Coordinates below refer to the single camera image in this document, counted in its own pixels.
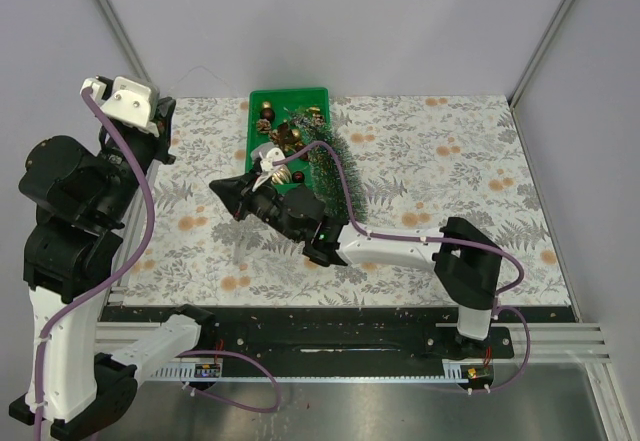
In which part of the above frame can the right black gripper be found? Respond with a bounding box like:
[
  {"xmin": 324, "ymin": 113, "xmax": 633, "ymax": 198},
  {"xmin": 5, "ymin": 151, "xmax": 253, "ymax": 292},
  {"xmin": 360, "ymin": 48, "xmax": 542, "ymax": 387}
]
[{"xmin": 209, "ymin": 167, "xmax": 303, "ymax": 244}]

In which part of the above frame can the silver striped bauble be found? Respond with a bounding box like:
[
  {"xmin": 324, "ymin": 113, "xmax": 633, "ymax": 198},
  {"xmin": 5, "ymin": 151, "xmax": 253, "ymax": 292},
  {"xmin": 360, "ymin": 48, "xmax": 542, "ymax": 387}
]
[{"xmin": 271, "ymin": 165, "xmax": 293, "ymax": 185}]

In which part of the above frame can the grey metallic ornament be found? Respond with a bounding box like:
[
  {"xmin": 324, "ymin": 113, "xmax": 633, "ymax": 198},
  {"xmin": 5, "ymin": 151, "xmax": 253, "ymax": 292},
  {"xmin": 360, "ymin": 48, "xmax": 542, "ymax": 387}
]
[{"xmin": 232, "ymin": 232, "xmax": 250, "ymax": 266}]

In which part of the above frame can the small green christmas tree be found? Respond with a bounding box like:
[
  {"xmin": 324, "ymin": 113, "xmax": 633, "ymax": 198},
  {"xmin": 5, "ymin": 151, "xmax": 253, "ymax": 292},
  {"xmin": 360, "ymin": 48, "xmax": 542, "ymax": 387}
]
[{"xmin": 290, "ymin": 108, "xmax": 368, "ymax": 222}]

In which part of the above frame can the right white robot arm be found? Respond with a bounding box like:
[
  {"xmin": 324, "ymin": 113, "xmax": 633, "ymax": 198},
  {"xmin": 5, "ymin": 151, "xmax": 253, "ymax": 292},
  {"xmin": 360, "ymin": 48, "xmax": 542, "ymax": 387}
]
[{"xmin": 209, "ymin": 173, "xmax": 502, "ymax": 357}]

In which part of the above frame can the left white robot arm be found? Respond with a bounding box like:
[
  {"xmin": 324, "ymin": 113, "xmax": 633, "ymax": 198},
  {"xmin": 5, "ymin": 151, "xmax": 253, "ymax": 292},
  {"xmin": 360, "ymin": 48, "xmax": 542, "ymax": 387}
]
[{"xmin": 9, "ymin": 97, "xmax": 217, "ymax": 440}]

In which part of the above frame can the small dark brown bauble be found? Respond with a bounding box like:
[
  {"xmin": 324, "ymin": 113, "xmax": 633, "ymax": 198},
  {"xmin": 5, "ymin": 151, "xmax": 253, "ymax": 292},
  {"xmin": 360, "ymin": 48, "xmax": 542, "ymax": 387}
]
[{"xmin": 292, "ymin": 171, "xmax": 305, "ymax": 183}]

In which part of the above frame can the brown ribbon bow cluster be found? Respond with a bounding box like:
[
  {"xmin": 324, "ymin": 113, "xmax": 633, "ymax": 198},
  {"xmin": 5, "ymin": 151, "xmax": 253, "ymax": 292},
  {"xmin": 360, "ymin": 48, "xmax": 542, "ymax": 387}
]
[{"xmin": 269, "ymin": 122, "xmax": 305, "ymax": 155}]

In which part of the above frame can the green plastic tray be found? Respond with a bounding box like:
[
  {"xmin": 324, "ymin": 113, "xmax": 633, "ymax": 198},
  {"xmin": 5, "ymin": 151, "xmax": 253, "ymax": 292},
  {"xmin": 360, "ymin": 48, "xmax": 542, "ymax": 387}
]
[{"xmin": 245, "ymin": 87, "xmax": 335, "ymax": 196}]

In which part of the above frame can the dark brown matte bauble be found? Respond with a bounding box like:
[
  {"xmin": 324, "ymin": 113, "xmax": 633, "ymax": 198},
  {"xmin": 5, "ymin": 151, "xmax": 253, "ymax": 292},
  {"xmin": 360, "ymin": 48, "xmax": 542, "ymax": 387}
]
[{"xmin": 260, "ymin": 108, "xmax": 275, "ymax": 122}]

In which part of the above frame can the floral patterned table mat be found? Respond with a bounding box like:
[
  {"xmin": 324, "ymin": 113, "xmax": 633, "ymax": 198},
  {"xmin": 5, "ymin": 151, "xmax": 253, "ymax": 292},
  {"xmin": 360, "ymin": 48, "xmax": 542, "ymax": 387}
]
[{"xmin": 122, "ymin": 95, "xmax": 571, "ymax": 307}]

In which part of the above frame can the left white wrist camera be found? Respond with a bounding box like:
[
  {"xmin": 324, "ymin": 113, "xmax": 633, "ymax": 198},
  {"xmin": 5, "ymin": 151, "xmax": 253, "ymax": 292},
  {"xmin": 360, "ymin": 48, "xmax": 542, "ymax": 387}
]
[{"xmin": 81, "ymin": 76, "xmax": 160, "ymax": 138}]

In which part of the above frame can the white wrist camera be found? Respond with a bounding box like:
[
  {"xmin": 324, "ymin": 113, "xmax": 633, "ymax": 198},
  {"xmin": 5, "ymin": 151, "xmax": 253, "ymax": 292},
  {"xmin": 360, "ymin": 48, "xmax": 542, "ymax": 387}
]
[
  {"xmin": 250, "ymin": 142, "xmax": 285, "ymax": 191},
  {"xmin": 81, "ymin": 76, "xmax": 160, "ymax": 138}
]

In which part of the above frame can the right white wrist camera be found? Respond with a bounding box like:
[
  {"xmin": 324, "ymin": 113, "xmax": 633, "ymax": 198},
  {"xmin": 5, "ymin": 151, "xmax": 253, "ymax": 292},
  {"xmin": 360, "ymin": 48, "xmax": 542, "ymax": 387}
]
[{"xmin": 250, "ymin": 142, "xmax": 285, "ymax": 191}]

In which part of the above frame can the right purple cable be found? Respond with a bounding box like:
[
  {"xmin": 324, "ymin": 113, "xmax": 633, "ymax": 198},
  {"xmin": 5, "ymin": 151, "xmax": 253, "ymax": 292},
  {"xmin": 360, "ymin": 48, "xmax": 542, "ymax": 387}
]
[{"xmin": 262, "ymin": 140, "xmax": 532, "ymax": 396}]

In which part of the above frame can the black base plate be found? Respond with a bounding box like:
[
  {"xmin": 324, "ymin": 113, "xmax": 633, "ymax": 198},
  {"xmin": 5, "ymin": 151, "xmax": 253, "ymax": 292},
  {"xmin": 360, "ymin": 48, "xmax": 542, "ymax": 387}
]
[{"xmin": 99, "ymin": 304, "xmax": 516, "ymax": 380}]

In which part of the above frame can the white slotted cable duct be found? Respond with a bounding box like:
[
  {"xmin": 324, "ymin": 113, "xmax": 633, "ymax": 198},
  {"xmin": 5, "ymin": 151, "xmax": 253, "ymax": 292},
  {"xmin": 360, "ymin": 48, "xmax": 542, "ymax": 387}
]
[{"xmin": 151, "ymin": 356, "xmax": 467, "ymax": 383}]

